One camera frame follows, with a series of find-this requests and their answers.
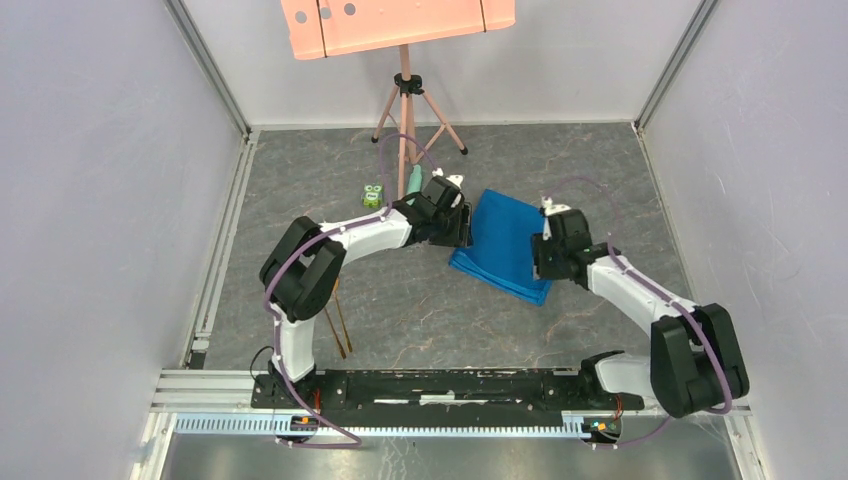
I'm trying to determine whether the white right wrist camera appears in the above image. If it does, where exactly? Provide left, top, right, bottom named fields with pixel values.
left=540, top=197, right=571, bottom=218

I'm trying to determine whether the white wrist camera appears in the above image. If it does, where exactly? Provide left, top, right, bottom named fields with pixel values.
left=540, top=197, right=571, bottom=218
left=431, top=168, right=464, bottom=209

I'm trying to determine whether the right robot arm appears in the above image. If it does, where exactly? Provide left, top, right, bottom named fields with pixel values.
left=532, top=203, right=750, bottom=418

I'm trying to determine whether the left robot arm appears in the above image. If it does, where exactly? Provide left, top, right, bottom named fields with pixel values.
left=259, top=170, right=472, bottom=408

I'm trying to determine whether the green owl toy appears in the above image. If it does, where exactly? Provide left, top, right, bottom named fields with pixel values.
left=361, top=184, right=384, bottom=209

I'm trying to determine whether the mint green flashlight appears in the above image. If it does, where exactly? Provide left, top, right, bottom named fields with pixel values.
left=405, top=165, right=423, bottom=204

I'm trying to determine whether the gold fork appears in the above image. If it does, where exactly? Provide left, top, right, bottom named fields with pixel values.
left=323, top=308, right=347, bottom=359

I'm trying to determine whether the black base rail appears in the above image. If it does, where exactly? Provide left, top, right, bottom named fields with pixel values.
left=251, top=368, right=645, bottom=429

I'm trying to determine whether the blue cloth napkin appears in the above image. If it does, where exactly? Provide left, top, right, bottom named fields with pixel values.
left=449, top=189, right=552, bottom=306

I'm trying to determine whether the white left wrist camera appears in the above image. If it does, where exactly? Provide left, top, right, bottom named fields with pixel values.
left=431, top=168, right=464, bottom=209

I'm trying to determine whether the pink music stand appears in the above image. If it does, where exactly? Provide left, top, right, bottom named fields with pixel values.
left=280, top=0, right=516, bottom=195

